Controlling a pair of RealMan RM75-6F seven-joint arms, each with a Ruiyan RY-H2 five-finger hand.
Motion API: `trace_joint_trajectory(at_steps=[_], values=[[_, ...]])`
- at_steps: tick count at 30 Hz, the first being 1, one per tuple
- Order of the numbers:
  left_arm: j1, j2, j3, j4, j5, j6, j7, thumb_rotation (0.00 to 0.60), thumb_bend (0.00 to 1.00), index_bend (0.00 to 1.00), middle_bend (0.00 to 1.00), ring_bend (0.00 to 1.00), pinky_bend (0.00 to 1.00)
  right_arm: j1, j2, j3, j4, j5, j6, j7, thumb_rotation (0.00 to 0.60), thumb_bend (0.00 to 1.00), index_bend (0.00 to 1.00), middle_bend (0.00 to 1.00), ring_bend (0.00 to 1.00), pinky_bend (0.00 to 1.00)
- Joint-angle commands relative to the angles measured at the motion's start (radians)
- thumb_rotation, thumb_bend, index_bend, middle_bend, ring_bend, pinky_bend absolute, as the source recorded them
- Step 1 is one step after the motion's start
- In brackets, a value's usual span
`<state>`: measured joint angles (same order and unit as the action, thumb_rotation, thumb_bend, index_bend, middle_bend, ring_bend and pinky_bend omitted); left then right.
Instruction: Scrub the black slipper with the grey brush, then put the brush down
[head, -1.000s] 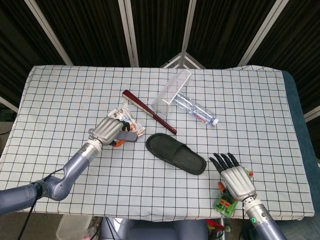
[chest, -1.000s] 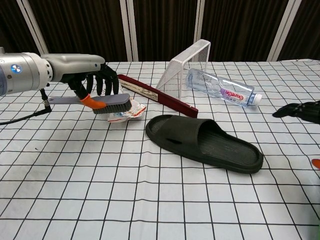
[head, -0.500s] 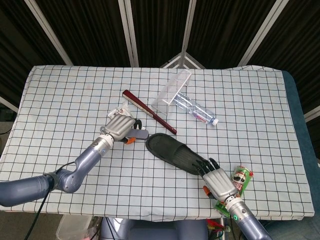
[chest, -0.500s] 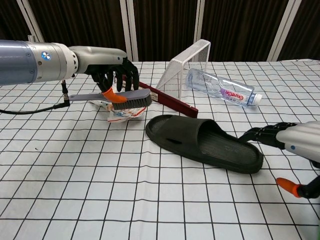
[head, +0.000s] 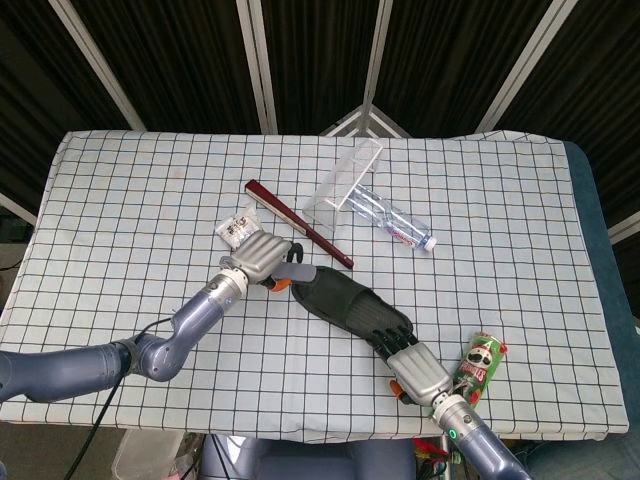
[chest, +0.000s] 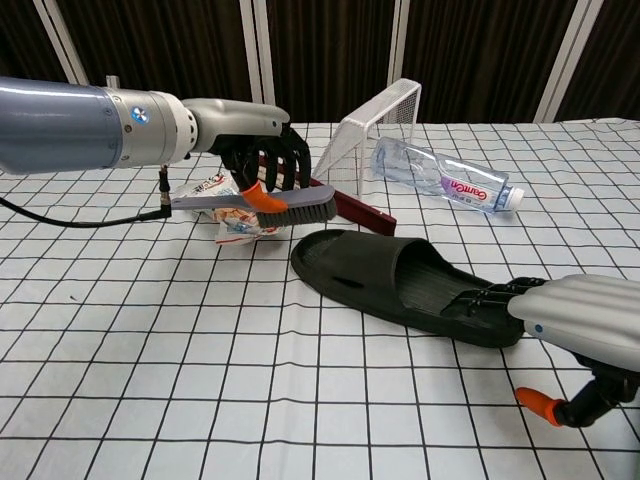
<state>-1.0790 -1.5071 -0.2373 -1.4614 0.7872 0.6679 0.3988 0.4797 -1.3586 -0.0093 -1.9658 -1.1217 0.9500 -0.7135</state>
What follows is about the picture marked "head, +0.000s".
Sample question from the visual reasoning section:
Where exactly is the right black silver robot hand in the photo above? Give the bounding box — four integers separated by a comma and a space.
372, 324, 454, 407

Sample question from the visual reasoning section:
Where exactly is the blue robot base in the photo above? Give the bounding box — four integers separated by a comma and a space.
199, 433, 417, 480

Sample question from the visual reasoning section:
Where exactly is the black white-framed folding screen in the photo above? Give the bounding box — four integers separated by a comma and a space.
0, 0, 640, 246

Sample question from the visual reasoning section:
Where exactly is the white triangular screen foot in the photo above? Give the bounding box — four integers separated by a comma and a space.
322, 104, 412, 139

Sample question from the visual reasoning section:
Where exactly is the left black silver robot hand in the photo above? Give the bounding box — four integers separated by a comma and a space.
218, 228, 307, 294

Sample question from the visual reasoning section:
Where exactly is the blue table pad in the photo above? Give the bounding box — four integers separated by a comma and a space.
564, 139, 640, 480

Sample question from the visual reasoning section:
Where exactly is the colourful wire bundle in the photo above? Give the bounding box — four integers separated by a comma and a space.
412, 434, 464, 480

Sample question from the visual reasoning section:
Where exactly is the clear plastic water bottle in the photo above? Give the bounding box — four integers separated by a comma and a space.
348, 183, 439, 253

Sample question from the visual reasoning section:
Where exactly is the black slipper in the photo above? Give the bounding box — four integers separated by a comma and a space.
289, 265, 415, 351

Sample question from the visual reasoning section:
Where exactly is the silver snack packet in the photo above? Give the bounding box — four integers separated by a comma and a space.
215, 203, 261, 250

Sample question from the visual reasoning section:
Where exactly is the dark red folded fan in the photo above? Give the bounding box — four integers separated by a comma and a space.
244, 179, 356, 270

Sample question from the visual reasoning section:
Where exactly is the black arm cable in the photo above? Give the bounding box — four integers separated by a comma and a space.
82, 317, 176, 480

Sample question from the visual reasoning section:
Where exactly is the clear plastic box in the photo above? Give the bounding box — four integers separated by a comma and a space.
302, 139, 385, 231

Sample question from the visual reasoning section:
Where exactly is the green Pringles can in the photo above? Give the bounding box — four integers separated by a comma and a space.
452, 329, 507, 406

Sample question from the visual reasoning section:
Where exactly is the white checked tablecloth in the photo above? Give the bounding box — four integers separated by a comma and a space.
0, 128, 630, 444

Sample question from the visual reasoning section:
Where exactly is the clear plastic storage bin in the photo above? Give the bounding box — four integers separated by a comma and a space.
112, 429, 186, 480

